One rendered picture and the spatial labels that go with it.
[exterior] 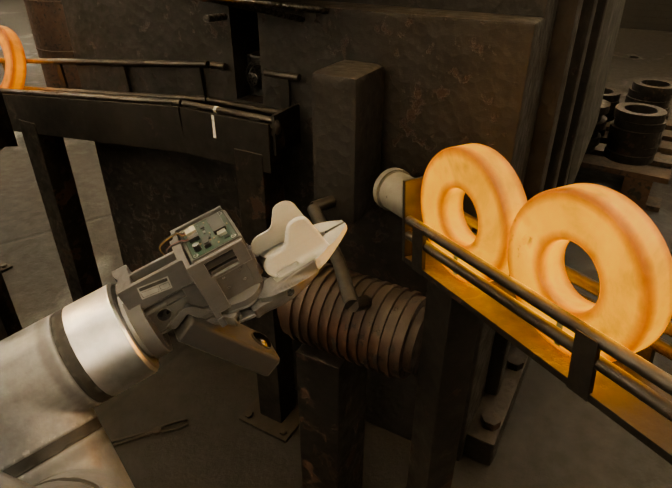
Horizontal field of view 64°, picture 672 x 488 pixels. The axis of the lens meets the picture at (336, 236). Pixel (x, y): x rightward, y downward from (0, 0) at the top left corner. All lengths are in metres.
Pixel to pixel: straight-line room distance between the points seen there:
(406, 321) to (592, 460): 0.71
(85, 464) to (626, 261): 0.45
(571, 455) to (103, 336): 1.07
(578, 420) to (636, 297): 0.97
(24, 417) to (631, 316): 0.48
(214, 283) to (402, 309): 0.34
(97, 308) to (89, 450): 0.12
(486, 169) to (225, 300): 0.28
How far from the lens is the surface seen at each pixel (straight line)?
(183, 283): 0.49
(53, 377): 0.50
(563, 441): 1.37
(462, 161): 0.59
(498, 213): 0.56
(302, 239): 0.50
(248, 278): 0.50
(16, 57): 1.49
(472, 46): 0.82
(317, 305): 0.79
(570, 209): 0.49
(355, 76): 0.79
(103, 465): 0.52
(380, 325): 0.75
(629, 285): 0.47
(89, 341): 0.49
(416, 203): 0.67
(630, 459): 1.39
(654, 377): 0.46
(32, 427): 0.51
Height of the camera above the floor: 0.99
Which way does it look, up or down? 30 degrees down
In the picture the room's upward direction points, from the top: straight up
